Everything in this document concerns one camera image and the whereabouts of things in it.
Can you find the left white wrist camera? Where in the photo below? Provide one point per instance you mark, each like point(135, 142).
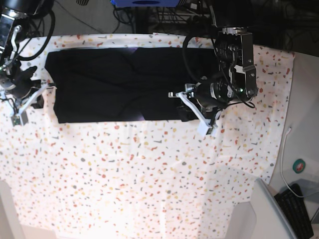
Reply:
point(206, 126)

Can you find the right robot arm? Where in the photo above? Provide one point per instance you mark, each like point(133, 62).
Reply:
point(16, 20)

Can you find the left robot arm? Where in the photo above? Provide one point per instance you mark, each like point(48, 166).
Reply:
point(235, 82)

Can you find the grey laptop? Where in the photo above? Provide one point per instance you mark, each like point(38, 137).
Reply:
point(271, 223)

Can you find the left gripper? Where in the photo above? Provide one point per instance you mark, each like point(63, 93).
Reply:
point(208, 98)

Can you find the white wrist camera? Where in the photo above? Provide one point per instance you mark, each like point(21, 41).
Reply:
point(206, 126)
point(19, 106)

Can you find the black keyboard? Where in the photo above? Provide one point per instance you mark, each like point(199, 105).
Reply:
point(296, 213)

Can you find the black t-shirt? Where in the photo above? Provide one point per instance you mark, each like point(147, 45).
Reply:
point(124, 84)

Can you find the green tape roll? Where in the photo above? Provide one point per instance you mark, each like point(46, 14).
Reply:
point(299, 166)

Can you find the terrazzo pattern table cloth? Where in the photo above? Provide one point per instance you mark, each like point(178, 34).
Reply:
point(141, 180)

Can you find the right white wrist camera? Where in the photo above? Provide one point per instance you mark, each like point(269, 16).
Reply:
point(19, 106)

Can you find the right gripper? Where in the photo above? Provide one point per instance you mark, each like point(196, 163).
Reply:
point(20, 85)

